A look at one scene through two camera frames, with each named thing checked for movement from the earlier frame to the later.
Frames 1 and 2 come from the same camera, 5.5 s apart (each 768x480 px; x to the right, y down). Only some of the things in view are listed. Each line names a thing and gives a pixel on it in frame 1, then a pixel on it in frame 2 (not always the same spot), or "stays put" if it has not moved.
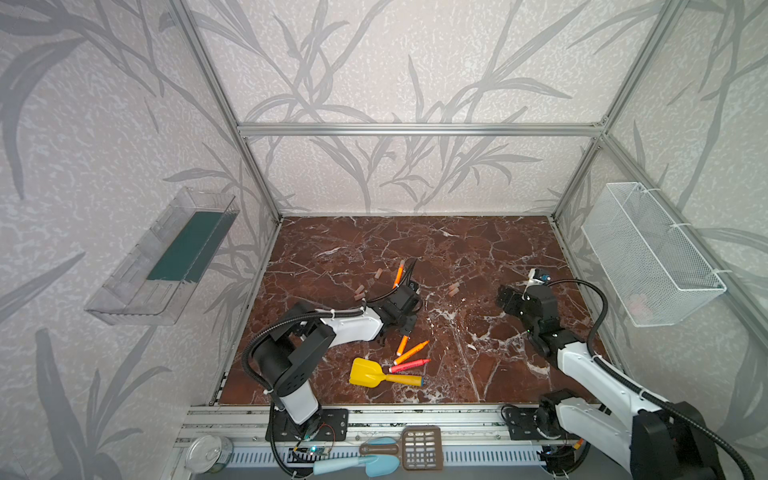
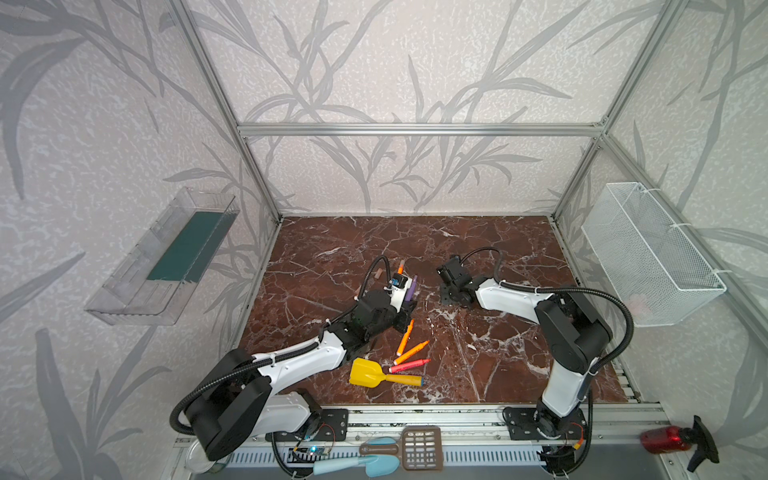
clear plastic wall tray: x=146 y=287 stays put
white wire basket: x=657 y=274 stays put
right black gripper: x=514 y=300 → x=447 y=273
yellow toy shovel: x=368 y=373 stays put
